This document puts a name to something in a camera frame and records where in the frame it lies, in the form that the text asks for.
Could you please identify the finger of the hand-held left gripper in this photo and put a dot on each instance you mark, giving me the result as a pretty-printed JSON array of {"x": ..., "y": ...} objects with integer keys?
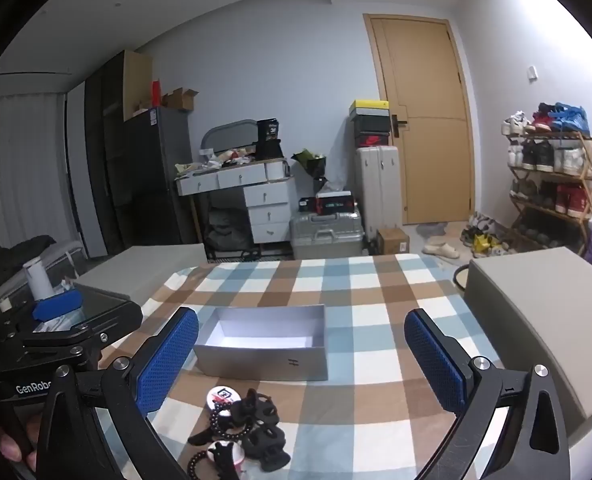
[
  {"x": 95, "y": 331},
  {"x": 58, "y": 306}
]

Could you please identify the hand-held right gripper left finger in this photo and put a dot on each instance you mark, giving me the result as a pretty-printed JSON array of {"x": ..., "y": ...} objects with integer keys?
[{"x": 168, "y": 355}]

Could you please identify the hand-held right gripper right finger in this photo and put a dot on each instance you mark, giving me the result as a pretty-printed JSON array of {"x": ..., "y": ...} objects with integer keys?
[{"x": 436, "y": 360}]

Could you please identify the silver box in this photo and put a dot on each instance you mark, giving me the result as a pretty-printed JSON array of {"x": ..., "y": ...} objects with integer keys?
[{"x": 261, "y": 355}]

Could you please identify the black suction phone mount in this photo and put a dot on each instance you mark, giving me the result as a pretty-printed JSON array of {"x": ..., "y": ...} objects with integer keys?
[{"x": 256, "y": 407}]

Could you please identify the person's left hand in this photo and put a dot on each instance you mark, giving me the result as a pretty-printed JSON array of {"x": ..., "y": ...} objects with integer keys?
[{"x": 8, "y": 447}]

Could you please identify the white cylindrical bottle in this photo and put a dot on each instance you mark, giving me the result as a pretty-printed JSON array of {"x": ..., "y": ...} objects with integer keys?
[{"x": 39, "y": 277}]

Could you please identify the black clothes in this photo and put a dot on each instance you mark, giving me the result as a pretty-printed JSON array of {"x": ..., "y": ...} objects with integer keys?
[{"x": 20, "y": 250}]

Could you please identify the round white red badge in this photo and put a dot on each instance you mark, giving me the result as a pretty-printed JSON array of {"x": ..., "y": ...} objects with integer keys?
[
  {"x": 238, "y": 457},
  {"x": 223, "y": 396}
]

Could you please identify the grey storage bench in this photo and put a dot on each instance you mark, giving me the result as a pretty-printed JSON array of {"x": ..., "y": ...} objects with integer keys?
[
  {"x": 531, "y": 310},
  {"x": 140, "y": 270}
]

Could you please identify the round black rimmed basin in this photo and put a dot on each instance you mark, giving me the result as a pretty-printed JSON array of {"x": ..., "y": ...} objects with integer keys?
[{"x": 460, "y": 280}]

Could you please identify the plaid blanket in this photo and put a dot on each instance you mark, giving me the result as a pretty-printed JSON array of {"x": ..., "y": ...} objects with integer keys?
[{"x": 361, "y": 300}]

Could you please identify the beige slippers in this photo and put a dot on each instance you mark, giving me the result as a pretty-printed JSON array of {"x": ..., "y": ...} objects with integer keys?
[{"x": 441, "y": 251}]

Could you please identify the small black hair claw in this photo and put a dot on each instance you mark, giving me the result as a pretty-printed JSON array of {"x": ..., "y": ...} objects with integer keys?
[{"x": 220, "y": 455}]

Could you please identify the small cardboard box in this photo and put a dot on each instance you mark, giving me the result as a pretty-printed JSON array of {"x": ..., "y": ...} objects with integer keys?
[{"x": 391, "y": 241}]

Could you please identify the pile of shoes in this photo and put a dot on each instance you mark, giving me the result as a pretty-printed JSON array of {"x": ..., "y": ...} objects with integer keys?
[{"x": 483, "y": 240}]

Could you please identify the grey bag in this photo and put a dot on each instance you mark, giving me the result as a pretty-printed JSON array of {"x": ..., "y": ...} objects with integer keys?
[{"x": 228, "y": 230}]

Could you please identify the tall black wardrobe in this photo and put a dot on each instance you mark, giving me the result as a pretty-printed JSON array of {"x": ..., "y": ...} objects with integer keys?
[{"x": 103, "y": 160}]

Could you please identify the dark grey fridge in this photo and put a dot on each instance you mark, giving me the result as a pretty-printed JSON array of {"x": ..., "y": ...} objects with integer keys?
[{"x": 160, "y": 175}]

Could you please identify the silver aluminium suitcase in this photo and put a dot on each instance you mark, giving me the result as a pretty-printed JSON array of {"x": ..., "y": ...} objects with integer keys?
[{"x": 326, "y": 235}]

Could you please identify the white curtain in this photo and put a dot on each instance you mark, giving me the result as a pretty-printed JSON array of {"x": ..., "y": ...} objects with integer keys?
[{"x": 20, "y": 135}]

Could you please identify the white upright suitcase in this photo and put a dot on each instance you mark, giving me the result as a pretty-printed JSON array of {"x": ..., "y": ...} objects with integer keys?
[{"x": 378, "y": 190}]

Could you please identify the white desk with drawers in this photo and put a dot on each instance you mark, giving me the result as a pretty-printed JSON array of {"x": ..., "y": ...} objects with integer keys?
[{"x": 268, "y": 205}]

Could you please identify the clutter of desk papers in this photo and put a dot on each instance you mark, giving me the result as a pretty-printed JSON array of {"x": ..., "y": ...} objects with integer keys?
[{"x": 215, "y": 160}]

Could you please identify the small black box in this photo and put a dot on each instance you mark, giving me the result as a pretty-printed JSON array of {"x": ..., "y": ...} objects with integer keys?
[{"x": 306, "y": 205}]

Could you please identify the clear plastic bag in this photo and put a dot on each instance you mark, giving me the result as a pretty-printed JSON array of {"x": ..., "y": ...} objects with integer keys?
[{"x": 332, "y": 186}]

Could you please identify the grey arched mirror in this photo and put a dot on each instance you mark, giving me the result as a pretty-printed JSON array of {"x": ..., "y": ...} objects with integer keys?
[{"x": 228, "y": 135}]

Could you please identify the black red logo shoe box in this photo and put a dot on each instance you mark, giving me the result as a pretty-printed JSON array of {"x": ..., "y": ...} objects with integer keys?
[{"x": 372, "y": 140}]

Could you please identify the rows of assorted sneakers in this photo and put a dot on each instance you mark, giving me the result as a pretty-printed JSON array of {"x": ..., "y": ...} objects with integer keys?
[{"x": 546, "y": 155}]

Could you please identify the red packet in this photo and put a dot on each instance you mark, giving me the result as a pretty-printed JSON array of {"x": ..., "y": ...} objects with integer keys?
[{"x": 155, "y": 94}]

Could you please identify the black wrapped flower bouquet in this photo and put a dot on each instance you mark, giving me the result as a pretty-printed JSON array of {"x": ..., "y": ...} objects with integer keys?
[{"x": 310, "y": 162}]

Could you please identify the wooden shoe rack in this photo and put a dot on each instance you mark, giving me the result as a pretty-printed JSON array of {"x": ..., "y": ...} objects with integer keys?
[{"x": 586, "y": 180}]

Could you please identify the large flat cardboard panel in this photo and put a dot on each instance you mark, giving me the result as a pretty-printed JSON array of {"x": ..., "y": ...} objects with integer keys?
[{"x": 138, "y": 85}]

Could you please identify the black paper bag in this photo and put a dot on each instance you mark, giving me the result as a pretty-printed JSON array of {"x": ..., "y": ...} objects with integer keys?
[{"x": 268, "y": 140}]

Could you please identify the open cardboard boxes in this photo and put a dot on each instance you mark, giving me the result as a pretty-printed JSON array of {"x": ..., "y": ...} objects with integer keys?
[{"x": 180, "y": 100}]

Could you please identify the wooden door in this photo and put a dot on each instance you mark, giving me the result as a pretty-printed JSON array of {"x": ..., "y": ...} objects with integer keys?
[{"x": 426, "y": 110}]

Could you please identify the yellow grey shoe box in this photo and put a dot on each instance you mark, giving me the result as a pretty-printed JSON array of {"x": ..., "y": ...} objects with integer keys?
[{"x": 370, "y": 109}]

